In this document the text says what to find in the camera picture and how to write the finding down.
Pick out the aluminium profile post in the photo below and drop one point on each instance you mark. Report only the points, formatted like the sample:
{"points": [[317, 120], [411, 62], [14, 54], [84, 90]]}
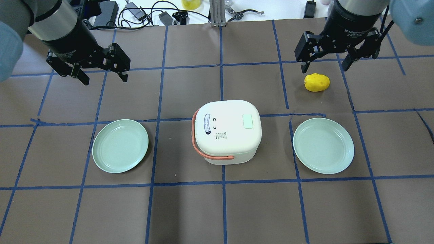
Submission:
{"points": [[217, 13]]}

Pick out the small black charger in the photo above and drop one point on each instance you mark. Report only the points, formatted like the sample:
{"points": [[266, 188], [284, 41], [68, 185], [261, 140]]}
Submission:
{"points": [[166, 19]]}

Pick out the black power adapter brick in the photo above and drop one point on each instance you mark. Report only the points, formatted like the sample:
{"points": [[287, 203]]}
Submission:
{"points": [[109, 11]]}

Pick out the black box top right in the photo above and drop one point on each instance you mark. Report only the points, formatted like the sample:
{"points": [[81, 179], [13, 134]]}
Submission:
{"points": [[310, 9]]}

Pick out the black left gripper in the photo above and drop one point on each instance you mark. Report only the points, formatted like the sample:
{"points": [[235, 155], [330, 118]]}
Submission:
{"points": [[69, 41]]}

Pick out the yellow lemon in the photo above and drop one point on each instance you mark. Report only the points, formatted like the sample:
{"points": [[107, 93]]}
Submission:
{"points": [[316, 82]]}

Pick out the white rice cooker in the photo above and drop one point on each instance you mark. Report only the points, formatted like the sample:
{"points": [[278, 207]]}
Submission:
{"points": [[226, 132]]}

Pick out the right green plate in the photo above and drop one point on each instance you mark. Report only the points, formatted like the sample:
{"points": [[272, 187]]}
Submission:
{"points": [[323, 146]]}

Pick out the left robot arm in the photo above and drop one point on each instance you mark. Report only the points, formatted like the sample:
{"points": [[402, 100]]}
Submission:
{"points": [[45, 19]]}

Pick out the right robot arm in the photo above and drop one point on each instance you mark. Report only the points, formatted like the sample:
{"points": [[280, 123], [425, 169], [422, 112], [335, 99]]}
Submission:
{"points": [[413, 17]]}

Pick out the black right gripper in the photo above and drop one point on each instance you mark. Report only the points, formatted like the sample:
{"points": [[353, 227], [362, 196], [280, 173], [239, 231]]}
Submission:
{"points": [[351, 23]]}

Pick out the green plate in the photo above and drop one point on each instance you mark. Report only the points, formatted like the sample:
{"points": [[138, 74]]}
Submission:
{"points": [[323, 146], [120, 146]]}

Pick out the left green plate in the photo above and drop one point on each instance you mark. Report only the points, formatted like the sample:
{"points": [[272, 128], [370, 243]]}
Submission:
{"points": [[120, 146]]}

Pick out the yellow tape roll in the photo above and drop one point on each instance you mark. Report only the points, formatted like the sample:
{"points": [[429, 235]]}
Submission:
{"points": [[191, 4]]}

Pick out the metal pliers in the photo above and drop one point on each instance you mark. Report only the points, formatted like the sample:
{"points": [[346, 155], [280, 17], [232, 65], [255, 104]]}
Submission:
{"points": [[239, 15]]}

